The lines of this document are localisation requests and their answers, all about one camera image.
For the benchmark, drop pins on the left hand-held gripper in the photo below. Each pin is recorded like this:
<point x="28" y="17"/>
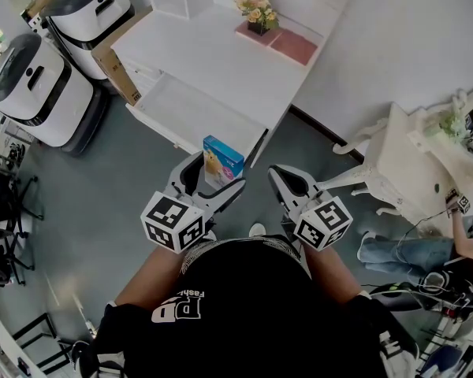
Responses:
<point x="169" y="221"/>

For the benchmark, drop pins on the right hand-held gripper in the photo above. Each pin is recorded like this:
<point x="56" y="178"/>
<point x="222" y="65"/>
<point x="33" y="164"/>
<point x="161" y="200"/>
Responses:
<point x="325" y="223"/>

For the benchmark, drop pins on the small blue box item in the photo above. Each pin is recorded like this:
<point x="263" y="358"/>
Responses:
<point x="222" y="161"/>

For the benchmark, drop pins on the white desk drawer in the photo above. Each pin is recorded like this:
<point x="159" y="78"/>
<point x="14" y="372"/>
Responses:
<point x="197" y="112"/>

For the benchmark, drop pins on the person's right forearm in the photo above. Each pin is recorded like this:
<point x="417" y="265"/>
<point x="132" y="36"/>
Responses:
<point x="331" y="274"/>

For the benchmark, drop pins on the another person's forearm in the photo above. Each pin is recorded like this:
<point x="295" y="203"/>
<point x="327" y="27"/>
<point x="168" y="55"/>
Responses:
<point x="469" y="238"/>

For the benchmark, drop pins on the person's left forearm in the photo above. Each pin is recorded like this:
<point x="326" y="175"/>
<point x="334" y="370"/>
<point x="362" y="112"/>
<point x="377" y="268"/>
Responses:
<point x="150" y="278"/>

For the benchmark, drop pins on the white desk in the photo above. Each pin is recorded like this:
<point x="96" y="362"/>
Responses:
<point x="205" y="53"/>

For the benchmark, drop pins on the person's white shoe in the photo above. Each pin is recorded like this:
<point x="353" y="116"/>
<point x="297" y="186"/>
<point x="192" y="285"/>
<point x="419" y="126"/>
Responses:
<point x="257" y="229"/>
<point x="209" y="235"/>

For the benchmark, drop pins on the white ornate vanity table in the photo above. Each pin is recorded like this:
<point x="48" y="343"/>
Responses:
<point x="406" y="164"/>

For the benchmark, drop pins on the person's black printed shirt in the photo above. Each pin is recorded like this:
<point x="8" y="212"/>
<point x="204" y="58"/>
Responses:
<point x="252" y="309"/>

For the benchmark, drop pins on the pink mat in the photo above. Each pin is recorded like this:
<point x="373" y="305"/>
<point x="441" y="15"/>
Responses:
<point x="293" y="47"/>
<point x="252" y="38"/>

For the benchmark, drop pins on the brown cardboard box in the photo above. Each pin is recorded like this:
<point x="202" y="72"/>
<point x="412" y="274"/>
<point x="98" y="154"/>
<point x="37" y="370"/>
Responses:
<point x="116" y="69"/>

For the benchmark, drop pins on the green artificial plant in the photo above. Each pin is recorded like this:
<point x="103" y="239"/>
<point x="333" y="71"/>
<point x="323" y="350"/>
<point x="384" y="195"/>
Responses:
<point x="453" y="126"/>

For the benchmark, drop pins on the flower bouquet in black vase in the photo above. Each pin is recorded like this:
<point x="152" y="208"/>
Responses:
<point x="256" y="6"/>

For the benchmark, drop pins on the white machine with black lid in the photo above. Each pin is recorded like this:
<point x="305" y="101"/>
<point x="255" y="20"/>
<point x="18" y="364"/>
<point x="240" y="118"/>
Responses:
<point x="90" y="18"/>
<point x="35" y="89"/>

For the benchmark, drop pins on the black office chair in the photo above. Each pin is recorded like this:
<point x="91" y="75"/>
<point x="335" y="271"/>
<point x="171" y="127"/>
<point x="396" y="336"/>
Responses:
<point x="4" y="219"/>

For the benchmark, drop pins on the black metal frame stool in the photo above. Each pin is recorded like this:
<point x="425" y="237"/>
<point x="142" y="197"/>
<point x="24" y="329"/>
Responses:
<point x="43" y="341"/>

